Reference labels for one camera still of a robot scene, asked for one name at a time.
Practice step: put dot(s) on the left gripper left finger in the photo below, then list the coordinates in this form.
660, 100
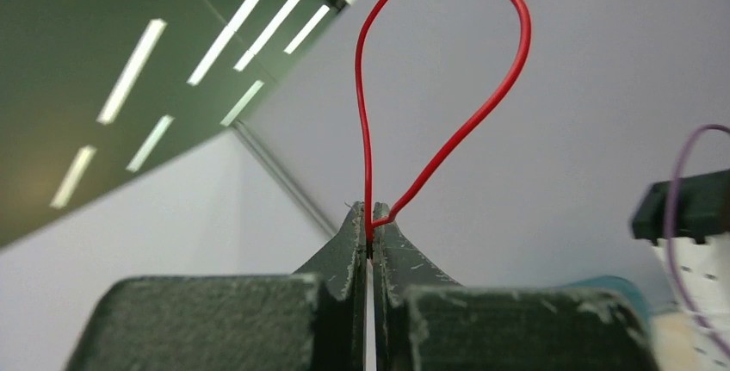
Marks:
339, 322

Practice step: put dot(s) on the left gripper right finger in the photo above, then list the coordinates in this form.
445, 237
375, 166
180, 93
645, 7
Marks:
402, 276

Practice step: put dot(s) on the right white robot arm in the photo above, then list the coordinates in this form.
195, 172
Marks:
696, 260

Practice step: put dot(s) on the aluminium frame post right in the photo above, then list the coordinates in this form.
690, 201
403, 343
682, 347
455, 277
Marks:
282, 177

